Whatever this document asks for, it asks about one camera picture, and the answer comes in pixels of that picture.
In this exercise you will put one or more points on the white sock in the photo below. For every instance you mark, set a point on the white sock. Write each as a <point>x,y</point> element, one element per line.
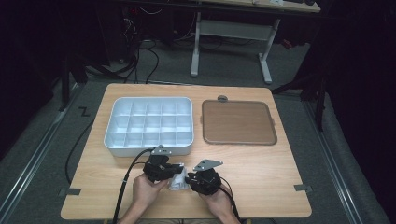
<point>179,182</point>

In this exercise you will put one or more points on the wooden desk with white legs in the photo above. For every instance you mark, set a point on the wooden desk with white legs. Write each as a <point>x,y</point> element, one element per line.
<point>233,29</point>

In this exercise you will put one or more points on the person's right hand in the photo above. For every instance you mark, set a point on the person's right hand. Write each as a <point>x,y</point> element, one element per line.
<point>218,202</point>

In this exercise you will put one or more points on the metal floor rail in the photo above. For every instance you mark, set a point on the metal floor rail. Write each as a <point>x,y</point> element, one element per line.
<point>330,155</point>
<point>37,155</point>

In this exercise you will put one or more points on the grey round table grommet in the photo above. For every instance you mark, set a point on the grey round table grommet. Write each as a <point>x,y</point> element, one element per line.
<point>222,99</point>

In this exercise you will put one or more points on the person's left hand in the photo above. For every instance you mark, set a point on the person's left hand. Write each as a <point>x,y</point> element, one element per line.
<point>146,194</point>

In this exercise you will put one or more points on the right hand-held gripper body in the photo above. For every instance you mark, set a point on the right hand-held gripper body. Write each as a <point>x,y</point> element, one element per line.
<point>205,183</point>

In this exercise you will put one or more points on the small red object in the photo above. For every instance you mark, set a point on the small red object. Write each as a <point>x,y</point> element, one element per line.
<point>287,44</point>

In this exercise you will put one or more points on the brown box lid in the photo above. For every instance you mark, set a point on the brown box lid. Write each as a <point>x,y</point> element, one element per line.
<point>238,123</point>

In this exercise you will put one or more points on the white compartment storage box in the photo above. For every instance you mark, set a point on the white compartment storage box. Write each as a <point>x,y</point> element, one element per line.
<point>149,127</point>

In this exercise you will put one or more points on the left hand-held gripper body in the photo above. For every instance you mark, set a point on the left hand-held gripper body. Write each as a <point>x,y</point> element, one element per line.
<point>157,168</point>

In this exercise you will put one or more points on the black metal stand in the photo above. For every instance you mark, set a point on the black metal stand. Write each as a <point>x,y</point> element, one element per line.
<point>66,84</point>
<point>320,102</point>

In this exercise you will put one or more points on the grey tape strip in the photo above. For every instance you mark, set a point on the grey tape strip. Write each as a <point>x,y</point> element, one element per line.
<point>71,192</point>
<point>302,188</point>

